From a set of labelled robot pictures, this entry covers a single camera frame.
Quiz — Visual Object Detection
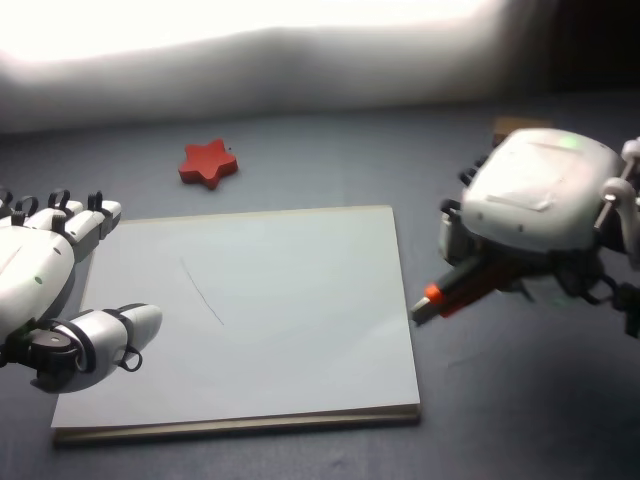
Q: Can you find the orange black utility knife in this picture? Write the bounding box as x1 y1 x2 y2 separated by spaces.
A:
409 259 526 324

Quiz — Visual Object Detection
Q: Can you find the red star block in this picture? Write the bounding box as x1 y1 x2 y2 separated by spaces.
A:
177 138 239 192

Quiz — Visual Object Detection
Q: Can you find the white paper pad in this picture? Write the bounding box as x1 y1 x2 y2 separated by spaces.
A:
51 203 423 447

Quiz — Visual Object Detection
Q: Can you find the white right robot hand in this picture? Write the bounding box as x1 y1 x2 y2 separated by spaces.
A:
437 127 629 284

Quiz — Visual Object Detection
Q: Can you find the bright white drape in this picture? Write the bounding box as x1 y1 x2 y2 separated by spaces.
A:
0 0 551 135

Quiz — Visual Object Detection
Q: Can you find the small brown block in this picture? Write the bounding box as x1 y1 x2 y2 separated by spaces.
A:
492 117 554 144

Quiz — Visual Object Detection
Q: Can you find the grey table cloth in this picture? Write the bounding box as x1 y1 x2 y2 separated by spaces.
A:
0 92 640 480

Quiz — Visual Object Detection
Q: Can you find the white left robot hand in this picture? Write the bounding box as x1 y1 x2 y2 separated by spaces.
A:
0 188 164 395

